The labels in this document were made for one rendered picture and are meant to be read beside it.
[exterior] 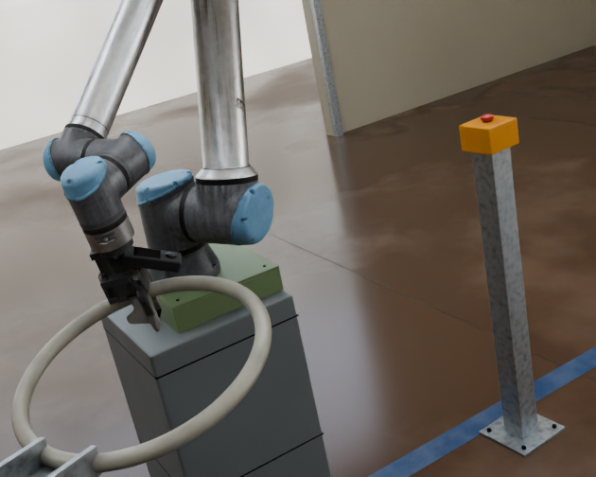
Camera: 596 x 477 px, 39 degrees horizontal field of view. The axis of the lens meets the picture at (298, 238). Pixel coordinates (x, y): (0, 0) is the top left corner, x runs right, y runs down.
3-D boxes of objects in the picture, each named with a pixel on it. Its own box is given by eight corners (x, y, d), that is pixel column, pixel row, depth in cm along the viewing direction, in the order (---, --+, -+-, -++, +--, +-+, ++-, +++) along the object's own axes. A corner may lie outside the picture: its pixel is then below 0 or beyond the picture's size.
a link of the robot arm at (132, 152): (107, 127, 171) (71, 157, 162) (152, 126, 166) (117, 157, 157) (122, 167, 176) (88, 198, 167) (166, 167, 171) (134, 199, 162)
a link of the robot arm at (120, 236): (129, 204, 165) (124, 228, 157) (137, 225, 167) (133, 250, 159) (85, 218, 165) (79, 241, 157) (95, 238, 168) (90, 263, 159)
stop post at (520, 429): (565, 429, 276) (537, 112, 237) (525, 457, 266) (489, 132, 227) (518, 407, 292) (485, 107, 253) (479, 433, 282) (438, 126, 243)
